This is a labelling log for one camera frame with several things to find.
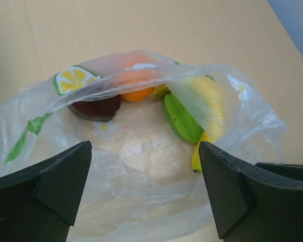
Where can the dark maroon fruit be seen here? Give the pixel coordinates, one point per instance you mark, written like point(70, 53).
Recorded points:
point(98, 111)

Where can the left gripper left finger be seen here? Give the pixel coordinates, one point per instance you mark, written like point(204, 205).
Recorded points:
point(41, 202)

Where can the yellow banana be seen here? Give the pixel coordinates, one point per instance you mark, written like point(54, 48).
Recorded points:
point(215, 113)

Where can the orange tangerine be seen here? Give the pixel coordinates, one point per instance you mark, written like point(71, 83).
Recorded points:
point(136, 67)

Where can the green starfruit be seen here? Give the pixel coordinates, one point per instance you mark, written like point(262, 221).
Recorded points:
point(179, 119)

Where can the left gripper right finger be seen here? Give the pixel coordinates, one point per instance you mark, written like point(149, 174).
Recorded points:
point(253, 202)

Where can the clear plastic bag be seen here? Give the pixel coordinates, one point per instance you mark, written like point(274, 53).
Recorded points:
point(140, 185)

